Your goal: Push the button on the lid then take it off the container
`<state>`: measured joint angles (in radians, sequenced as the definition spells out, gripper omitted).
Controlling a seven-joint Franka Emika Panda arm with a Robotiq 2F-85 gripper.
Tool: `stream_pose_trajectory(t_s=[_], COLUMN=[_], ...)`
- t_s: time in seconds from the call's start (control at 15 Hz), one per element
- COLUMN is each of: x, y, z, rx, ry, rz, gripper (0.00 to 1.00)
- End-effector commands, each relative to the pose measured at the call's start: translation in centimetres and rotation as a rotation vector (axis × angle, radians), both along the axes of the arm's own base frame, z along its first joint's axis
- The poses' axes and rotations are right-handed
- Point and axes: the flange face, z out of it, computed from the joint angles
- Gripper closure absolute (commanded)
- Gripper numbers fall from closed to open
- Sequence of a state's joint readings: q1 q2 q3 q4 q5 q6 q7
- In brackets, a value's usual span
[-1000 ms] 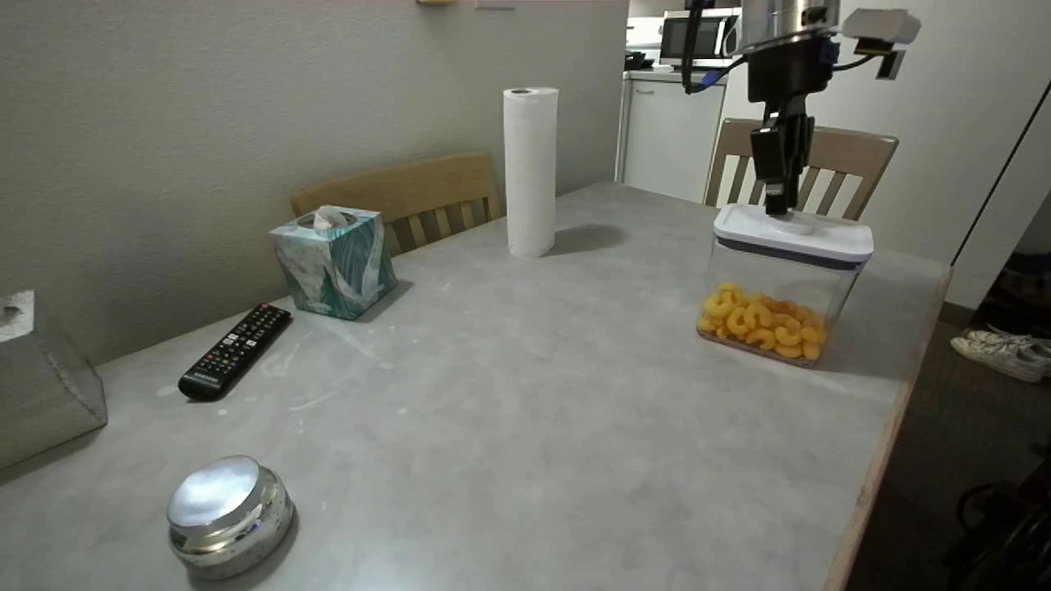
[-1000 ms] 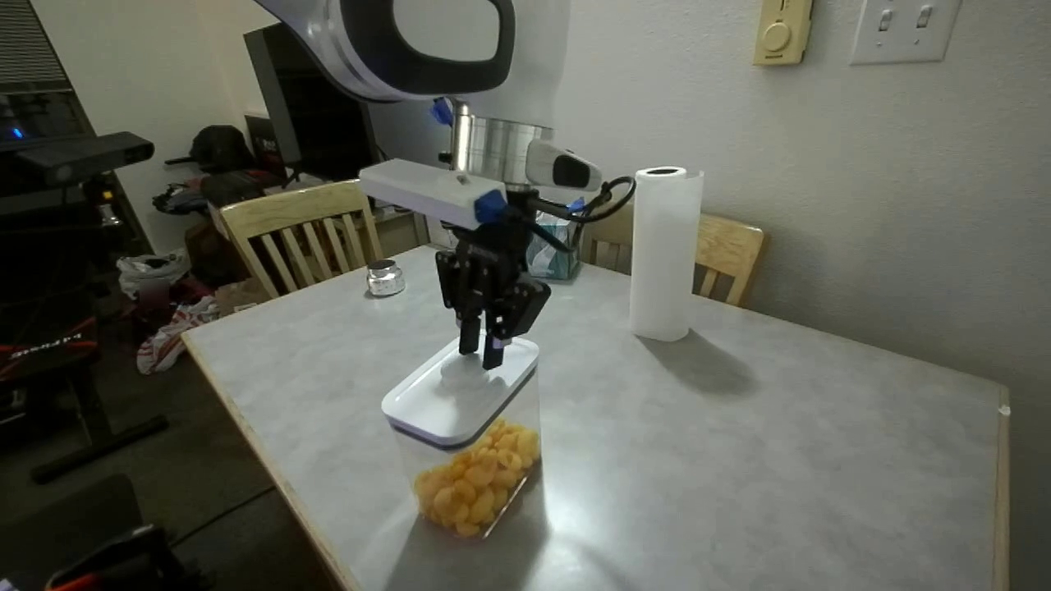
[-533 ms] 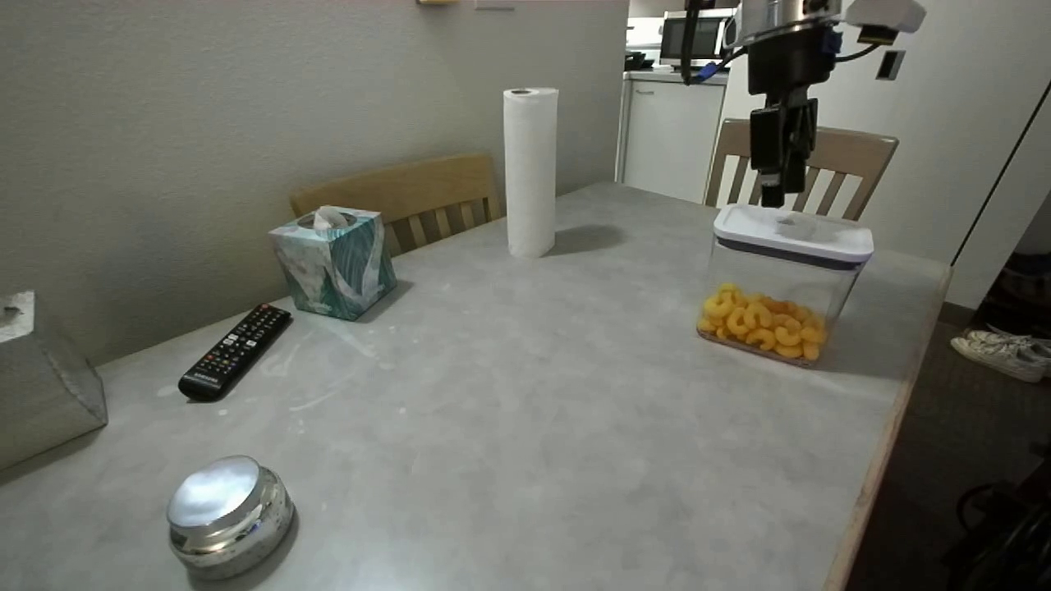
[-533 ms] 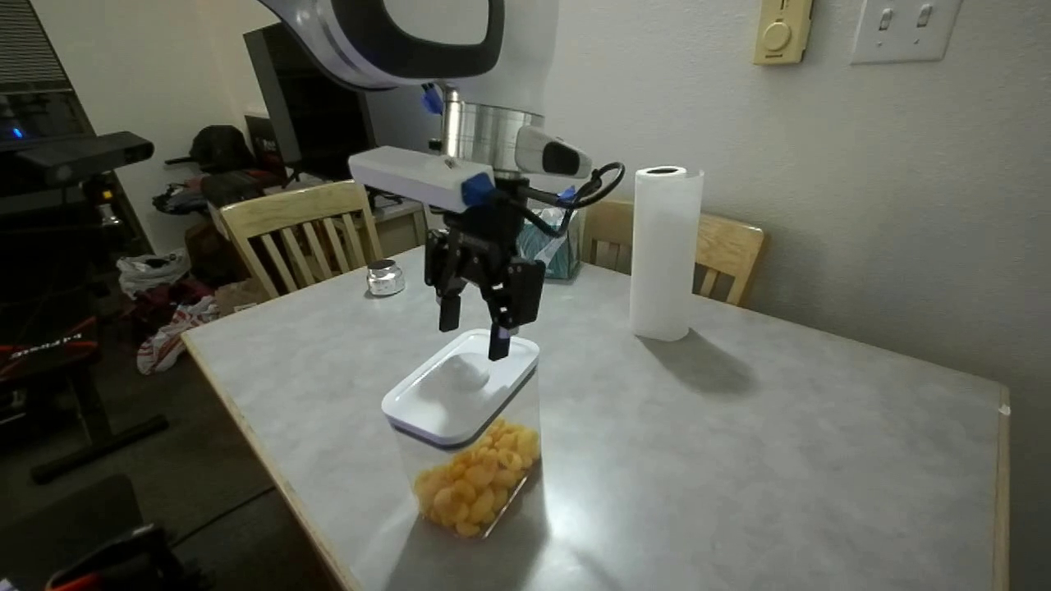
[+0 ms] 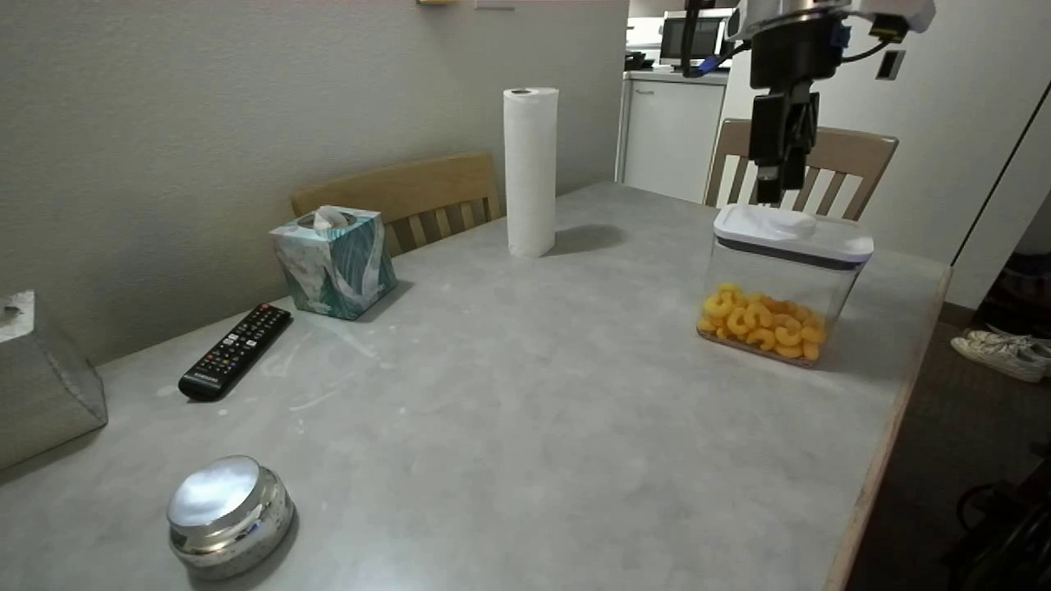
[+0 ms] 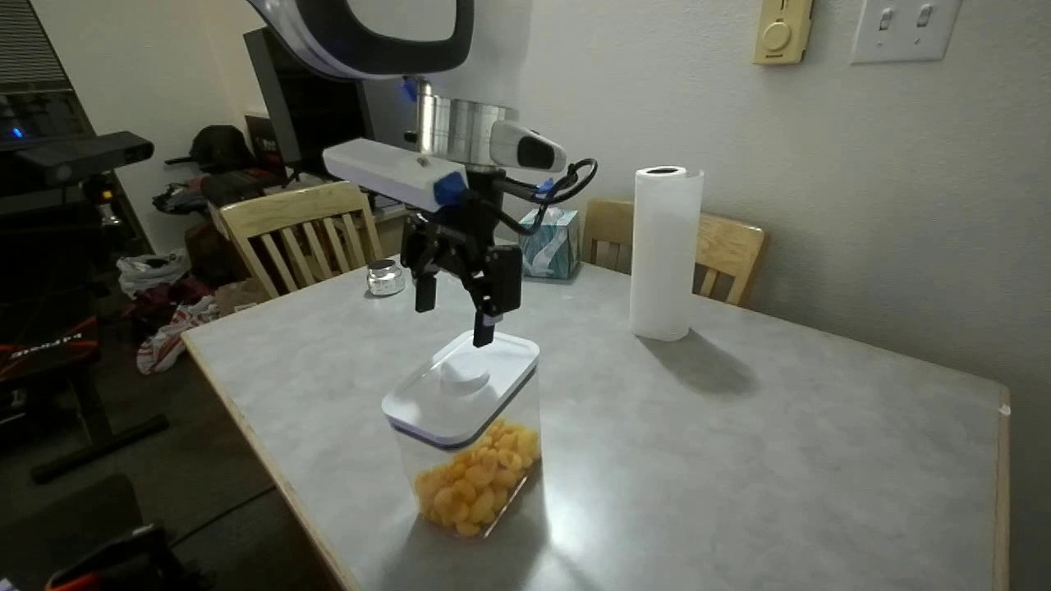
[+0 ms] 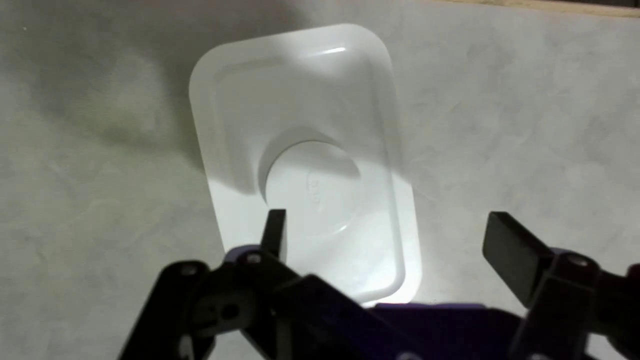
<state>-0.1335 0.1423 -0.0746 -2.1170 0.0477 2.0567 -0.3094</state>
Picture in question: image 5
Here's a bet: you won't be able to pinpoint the orange puffed snacks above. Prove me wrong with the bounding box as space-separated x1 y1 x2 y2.
700 282 831 367

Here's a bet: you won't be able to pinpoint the clear plastic container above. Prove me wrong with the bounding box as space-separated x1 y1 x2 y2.
696 241 865 371

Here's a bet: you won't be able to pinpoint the brown wooden chair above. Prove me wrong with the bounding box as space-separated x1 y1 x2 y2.
288 151 507 257

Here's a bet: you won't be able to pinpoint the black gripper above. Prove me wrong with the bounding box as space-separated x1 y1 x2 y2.
748 9 849 208

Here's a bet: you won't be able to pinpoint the light wooden slatted chair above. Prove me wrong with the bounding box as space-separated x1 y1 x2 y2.
702 115 903 227

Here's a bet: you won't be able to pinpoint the black wall plate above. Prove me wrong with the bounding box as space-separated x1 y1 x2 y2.
875 47 911 83

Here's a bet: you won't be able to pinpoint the grey tissue box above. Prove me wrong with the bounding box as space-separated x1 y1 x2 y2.
0 289 111 474

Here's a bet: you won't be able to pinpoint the white sneaker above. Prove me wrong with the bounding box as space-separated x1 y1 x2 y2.
983 324 1051 361
948 328 1046 387

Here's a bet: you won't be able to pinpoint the black remote control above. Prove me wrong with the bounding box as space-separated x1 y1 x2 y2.
175 303 296 404

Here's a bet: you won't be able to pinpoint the white container lid with button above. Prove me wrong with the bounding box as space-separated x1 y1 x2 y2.
709 202 877 268

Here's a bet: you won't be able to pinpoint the white paper towel roll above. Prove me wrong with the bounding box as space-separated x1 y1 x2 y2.
500 83 561 263

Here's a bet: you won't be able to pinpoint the black microwave oven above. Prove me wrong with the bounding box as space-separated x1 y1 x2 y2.
657 9 740 69

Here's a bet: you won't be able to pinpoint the black wheeled equipment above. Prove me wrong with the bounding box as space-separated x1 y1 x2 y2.
938 447 1051 591

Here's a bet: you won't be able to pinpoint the teal marbled tissue box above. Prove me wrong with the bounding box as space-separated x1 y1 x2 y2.
268 203 399 324

